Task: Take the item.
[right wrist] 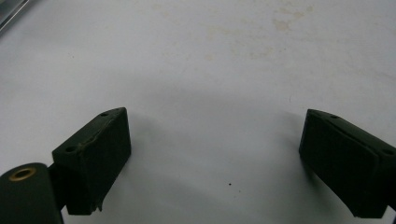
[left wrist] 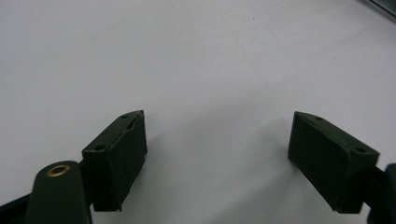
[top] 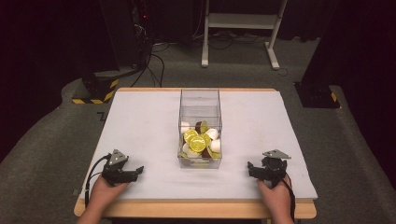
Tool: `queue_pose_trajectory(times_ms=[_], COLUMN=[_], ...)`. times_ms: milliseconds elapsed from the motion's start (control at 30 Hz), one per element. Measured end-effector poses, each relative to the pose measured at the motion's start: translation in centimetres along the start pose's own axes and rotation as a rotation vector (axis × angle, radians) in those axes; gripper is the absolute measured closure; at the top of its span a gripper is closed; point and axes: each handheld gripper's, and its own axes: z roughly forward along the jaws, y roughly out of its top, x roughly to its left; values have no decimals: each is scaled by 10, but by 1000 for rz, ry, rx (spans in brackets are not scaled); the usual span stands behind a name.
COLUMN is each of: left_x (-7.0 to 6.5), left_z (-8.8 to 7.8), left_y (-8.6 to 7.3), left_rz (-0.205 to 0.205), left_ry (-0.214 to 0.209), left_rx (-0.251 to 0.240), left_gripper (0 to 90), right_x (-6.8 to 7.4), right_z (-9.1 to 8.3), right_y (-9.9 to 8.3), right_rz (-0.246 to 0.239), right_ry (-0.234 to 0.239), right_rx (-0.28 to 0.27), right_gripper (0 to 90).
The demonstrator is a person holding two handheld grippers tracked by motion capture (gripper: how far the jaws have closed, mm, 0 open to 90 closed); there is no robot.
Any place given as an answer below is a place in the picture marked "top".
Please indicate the clear plastic box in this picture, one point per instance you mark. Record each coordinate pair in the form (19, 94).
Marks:
(199, 102)

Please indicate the white metal stand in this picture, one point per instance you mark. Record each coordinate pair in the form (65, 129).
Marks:
(243, 21)

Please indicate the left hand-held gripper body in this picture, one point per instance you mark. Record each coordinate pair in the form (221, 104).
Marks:
(114, 170)

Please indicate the pile of coffee capsules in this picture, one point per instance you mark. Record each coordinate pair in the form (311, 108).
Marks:
(197, 143)

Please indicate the white table mat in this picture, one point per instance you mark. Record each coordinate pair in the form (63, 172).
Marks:
(149, 124)

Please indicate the person's left hand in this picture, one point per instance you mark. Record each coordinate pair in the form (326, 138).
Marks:
(106, 191)

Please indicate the person's right hand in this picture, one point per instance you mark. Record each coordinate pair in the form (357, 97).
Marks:
(276, 196)

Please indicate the wooden table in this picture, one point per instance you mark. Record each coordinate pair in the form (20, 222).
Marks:
(193, 209)

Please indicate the black base with yellow stripes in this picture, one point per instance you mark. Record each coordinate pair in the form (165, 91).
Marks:
(100, 90)

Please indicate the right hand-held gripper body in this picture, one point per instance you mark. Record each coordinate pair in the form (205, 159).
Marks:
(274, 169)

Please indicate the black stand base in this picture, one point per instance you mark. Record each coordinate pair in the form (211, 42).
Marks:
(316, 95)

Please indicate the dark equipment rack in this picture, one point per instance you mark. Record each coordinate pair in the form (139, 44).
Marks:
(130, 34)

